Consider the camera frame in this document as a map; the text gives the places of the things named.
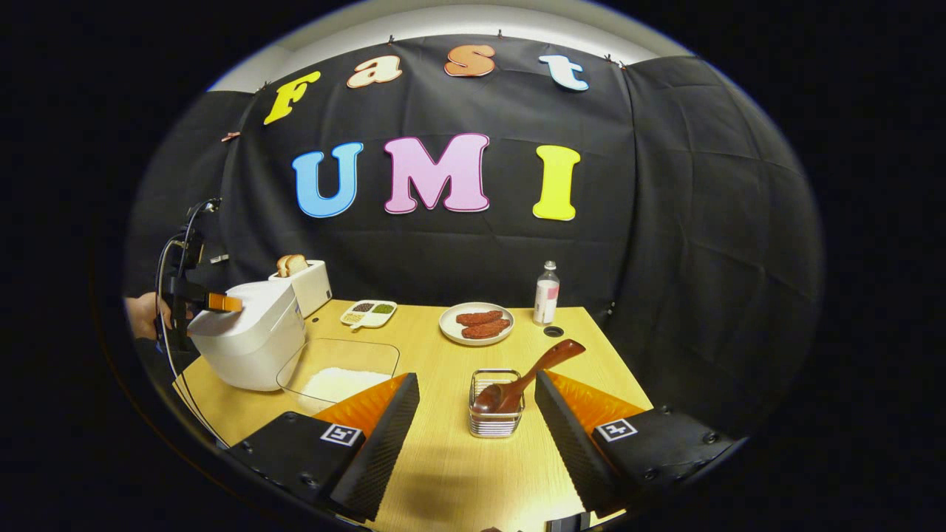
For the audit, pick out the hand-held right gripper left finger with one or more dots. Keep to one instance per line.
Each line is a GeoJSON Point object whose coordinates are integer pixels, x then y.
{"type": "Point", "coordinates": [380, 443]}

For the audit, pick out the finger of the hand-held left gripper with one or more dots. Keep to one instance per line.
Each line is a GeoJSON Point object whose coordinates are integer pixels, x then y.
{"type": "Point", "coordinates": [224, 303]}

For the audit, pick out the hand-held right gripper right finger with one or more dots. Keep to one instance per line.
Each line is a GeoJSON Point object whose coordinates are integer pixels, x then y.
{"type": "Point", "coordinates": [573, 447]}

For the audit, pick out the white rice cooker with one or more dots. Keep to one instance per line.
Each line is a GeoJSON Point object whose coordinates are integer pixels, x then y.
{"type": "Point", "coordinates": [251, 347]}

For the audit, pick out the brown wooden spoon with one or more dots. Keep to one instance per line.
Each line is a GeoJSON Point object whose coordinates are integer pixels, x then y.
{"type": "Point", "coordinates": [547, 362]}

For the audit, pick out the toasted bread slice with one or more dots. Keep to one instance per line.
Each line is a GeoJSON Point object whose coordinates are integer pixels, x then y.
{"type": "Point", "coordinates": [281, 266]}
{"type": "Point", "coordinates": [297, 264]}

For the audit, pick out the white toaster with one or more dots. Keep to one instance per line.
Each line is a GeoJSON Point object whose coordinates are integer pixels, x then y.
{"type": "Point", "coordinates": [314, 292]}

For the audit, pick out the clear glass dish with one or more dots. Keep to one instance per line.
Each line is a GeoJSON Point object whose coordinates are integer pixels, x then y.
{"type": "Point", "coordinates": [332, 351]}

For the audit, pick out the white divided bean dish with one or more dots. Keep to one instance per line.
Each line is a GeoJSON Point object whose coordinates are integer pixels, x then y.
{"type": "Point", "coordinates": [369, 316]}

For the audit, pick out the round white plate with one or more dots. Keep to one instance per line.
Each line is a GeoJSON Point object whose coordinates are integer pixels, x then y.
{"type": "Point", "coordinates": [449, 331]}

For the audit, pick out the brown meat piece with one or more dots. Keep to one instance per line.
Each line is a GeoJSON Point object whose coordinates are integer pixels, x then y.
{"type": "Point", "coordinates": [479, 318]}
{"type": "Point", "coordinates": [488, 330]}

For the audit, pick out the clear bottle pink label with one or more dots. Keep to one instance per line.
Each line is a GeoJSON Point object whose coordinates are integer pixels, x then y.
{"type": "Point", "coordinates": [546, 299]}

